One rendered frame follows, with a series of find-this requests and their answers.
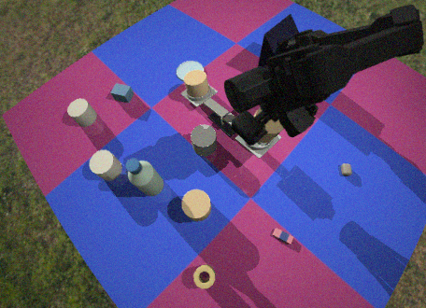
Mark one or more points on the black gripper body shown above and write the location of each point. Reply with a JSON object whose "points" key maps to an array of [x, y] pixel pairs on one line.
{"points": [[252, 129]]}

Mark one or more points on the grey balance beam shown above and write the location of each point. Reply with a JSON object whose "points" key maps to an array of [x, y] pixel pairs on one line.
{"points": [[223, 119]]}

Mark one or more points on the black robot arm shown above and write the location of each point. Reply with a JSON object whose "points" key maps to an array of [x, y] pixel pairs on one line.
{"points": [[317, 64]]}

